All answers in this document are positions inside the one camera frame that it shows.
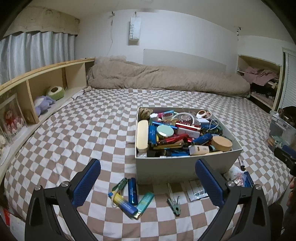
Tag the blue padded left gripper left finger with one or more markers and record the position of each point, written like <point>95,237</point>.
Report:
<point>42,222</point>

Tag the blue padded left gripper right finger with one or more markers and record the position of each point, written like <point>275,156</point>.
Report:
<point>253,222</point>

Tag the green clothespin with white loop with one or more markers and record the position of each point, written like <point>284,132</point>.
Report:
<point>174,203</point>

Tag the person's right hand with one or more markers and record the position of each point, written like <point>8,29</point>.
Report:
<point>291,194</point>

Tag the clear storage bin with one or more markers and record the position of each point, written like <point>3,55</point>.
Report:
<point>281,131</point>

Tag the blue screwdriver pen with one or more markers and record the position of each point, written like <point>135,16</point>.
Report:
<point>241,163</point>

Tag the round wooden lid box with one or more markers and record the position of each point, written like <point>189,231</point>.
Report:
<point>221,143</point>

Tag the white and blue sachet packet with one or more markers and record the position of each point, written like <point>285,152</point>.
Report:
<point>195,190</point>

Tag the yellow and blue lighter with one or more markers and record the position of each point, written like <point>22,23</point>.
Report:
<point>130,210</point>

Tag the dark green clothespin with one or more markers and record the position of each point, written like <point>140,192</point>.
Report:
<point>121,185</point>

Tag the dark blue lighter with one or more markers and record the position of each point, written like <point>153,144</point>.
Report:
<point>132,191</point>

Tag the red metallic lighter box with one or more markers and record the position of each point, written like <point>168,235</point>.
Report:
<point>189,127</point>

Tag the teal lighter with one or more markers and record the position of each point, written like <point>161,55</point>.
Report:
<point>144,202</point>

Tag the framed doll picture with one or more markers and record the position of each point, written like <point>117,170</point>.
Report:
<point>13,124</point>

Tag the white cardboard shoe box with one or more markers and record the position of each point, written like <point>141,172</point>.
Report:
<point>173,159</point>

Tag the purple plush toy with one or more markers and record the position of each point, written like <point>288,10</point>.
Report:
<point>42,104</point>

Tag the mint round compact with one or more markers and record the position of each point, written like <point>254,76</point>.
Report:
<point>164,131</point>

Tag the wooden headboard shelf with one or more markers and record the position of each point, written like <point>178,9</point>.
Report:
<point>70,75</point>

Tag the white tape roll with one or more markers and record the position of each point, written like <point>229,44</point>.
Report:
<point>167,115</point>

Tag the green avocado plush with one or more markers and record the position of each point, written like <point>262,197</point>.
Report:
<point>55,92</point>

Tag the cream oblong case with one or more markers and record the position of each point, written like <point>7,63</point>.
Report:
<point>142,136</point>

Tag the blue lighter in box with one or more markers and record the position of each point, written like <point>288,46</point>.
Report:
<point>152,136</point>

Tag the beige duvet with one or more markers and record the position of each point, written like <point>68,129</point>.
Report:
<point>115,72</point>

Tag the grey curtain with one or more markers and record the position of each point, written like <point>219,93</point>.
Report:
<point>23,52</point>

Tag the white hanging paper bag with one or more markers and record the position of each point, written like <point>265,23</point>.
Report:
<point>134,29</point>

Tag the wall closet with clothes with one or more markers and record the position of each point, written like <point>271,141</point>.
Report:
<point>264,79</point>

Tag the knotted rope ball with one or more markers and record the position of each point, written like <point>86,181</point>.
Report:
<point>144,113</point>

